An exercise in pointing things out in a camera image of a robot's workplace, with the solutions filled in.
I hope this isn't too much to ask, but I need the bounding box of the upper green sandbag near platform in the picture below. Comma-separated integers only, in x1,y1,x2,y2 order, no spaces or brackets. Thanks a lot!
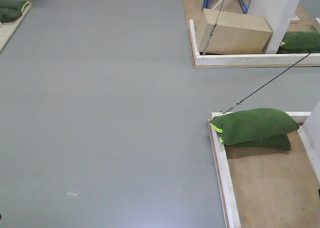
209,108,299,145

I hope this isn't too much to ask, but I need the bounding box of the green sandbag platform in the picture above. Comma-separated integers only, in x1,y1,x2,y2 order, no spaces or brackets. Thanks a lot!
228,134,292,151
280,31,320,50
209,108,299,145

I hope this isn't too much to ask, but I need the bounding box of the wooden block box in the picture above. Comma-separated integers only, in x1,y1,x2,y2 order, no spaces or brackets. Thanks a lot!
195,9,272,55

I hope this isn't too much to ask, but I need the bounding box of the near wooden platform base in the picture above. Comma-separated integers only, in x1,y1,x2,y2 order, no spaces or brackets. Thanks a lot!
209,112,320,227

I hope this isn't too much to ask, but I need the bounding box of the wooden platform base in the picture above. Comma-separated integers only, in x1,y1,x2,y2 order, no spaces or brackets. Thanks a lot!
183,0,320,68
209,112,320,227

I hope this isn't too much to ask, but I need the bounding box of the lower green sandbag near platform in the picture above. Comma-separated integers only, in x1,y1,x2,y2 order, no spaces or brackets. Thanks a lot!
228,134,292,151

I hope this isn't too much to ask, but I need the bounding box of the green sandbag far platform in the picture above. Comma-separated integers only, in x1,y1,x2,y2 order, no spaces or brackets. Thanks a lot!
280,31,320,50

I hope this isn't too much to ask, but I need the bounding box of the white panel near right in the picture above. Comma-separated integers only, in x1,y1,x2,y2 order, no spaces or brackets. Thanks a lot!
299,99,320,163

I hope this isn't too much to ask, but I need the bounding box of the far wooden platform base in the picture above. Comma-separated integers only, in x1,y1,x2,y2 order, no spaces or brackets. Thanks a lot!
183,0,320,68

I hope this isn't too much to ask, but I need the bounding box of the left wooden platform edge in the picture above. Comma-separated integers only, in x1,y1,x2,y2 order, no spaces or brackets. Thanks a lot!
0,4,33,53

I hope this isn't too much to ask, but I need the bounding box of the black cord over block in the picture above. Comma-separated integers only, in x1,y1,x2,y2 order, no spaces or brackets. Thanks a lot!
201,0,230,62

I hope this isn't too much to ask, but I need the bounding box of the white wall panel far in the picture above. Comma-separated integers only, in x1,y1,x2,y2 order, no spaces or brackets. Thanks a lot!
247,0,300,54

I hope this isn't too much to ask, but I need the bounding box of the black tension cord diagonal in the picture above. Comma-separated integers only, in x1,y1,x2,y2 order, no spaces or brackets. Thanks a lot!
220,52,313,115

